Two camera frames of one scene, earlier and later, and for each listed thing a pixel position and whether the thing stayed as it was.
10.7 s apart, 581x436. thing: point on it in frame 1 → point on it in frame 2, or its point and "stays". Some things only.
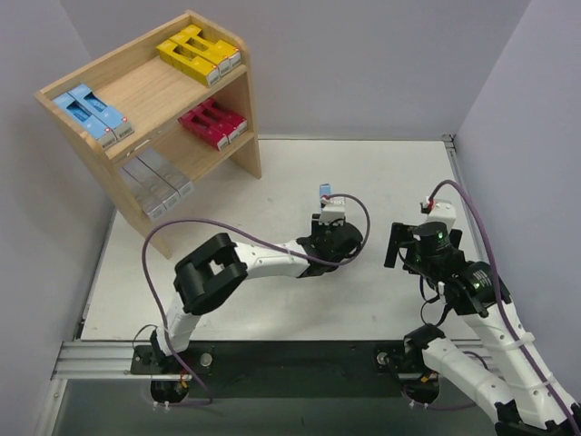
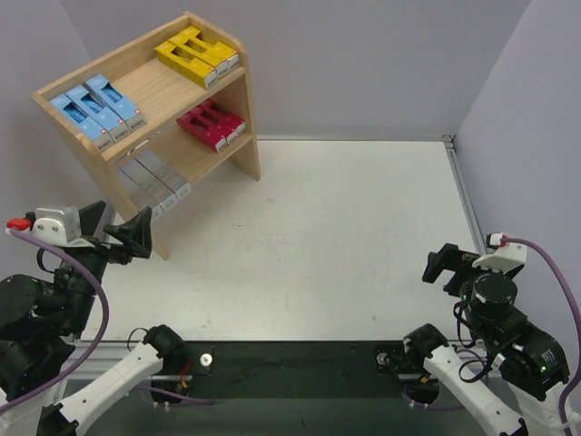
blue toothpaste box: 85,119 stays
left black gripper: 329,229 → 107,248
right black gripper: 399,242 → 457,271
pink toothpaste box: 231,132 stays
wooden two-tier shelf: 161,113 stays
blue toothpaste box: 105,113 stays
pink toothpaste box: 225,113 stays
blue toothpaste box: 325,189 → 103,88
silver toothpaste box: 176,179 stays
